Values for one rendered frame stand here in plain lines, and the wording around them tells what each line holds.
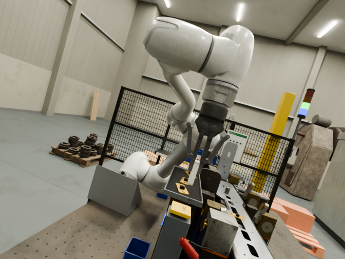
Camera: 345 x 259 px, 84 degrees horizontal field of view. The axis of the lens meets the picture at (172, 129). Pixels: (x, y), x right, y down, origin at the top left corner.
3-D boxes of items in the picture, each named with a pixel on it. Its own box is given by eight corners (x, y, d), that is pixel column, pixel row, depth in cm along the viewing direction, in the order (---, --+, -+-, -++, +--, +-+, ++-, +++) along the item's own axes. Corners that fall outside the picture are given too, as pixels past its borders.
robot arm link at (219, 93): (242, 87, 49) (234, 109, 49) (234, 92, 58) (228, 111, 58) (208, 77, 50) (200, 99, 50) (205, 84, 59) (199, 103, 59)
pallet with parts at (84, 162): (46, 152, 369) (52, 130, 366) (88, 147, 487) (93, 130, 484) (82, 168, 350) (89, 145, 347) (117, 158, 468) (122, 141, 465)
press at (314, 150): (324, 207, 651) (358, 122, 630) (281, 191, 680) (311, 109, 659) (303, 192, 807) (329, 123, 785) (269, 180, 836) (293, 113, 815)
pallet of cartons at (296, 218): (300, 231, 379) (308, 209, 376) (323, 260, 293) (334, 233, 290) (235, 204, 411) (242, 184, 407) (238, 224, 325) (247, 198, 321)
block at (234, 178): (227, 215, 173) (240, 178, 171) (218, 212, 174) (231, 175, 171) (225, 211, 181) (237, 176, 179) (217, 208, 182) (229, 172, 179)
